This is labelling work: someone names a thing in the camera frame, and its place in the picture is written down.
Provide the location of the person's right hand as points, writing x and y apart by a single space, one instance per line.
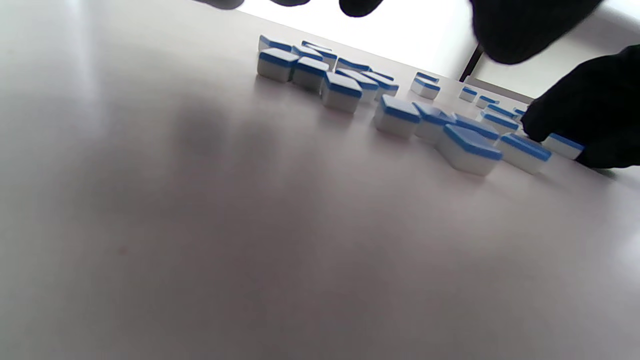
600 110

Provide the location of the person's left hand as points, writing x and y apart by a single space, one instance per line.
525 30

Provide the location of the grey roller blind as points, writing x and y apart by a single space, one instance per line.
550 65

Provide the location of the blue mahjong tiles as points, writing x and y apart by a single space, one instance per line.
397 120

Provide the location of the wide white roller blind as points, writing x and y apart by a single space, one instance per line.
400 35

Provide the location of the black window frame post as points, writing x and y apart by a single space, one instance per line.
471 65

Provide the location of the single blue mahjong tile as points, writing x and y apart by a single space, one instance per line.
562 146

